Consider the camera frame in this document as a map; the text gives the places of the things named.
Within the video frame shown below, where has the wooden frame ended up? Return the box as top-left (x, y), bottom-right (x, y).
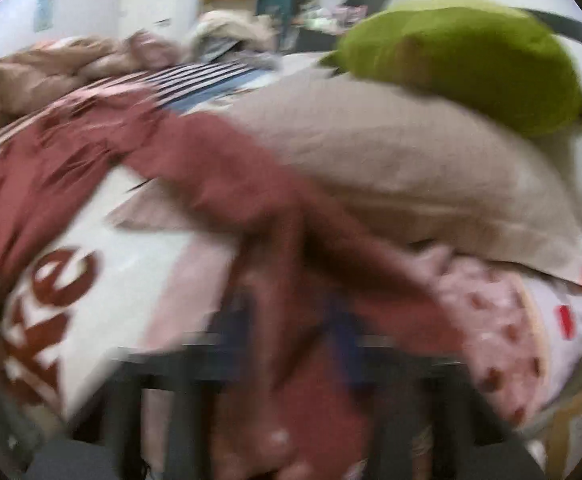
top-left (541, 382), bottom-right (582, 466)

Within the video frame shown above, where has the blue wall poster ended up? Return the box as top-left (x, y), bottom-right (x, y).
top-left (35, 0), bottom-right (56, 32)

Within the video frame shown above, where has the brown crumpled blanket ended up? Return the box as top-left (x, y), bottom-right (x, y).
top-left (0, 31), bottom-right (184, 128)

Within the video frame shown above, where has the beige pillow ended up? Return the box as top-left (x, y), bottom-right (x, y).
top-left (108, 79), bottom-right (582, 288)

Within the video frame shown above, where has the green plush toy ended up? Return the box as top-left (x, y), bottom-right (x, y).
top-left (320, 0), bottom-right (582, 139)

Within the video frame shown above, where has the maroon red garment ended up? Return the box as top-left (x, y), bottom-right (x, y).
top-left (0, 85), bottom-right (472, 480)

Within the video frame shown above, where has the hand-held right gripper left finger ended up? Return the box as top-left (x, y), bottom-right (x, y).
top-left (102, 296), bottom-right (258, 480)

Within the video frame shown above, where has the cream clothes heap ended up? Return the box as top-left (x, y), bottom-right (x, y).
top-left (185, 9), bottom-right (278, 58)

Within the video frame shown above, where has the pink strawberry print cushion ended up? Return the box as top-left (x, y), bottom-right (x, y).
top-left (418, 254), bottom-right (554, 428)

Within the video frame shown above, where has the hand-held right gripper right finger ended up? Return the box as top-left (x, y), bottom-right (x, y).
top-left (321, 294), bottom-right (522, 480)

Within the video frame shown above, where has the white plush with red tag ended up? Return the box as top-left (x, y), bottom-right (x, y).
top-left (518, 274), bottom-right (582, 406)

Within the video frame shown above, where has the white cushion with red letters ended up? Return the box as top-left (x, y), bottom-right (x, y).
top-left (0, 164), bottom-right (244, 423)

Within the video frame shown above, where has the black and white striped cloth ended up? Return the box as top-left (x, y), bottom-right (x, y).
top-left (0, 60), bottom-right (278, 181)

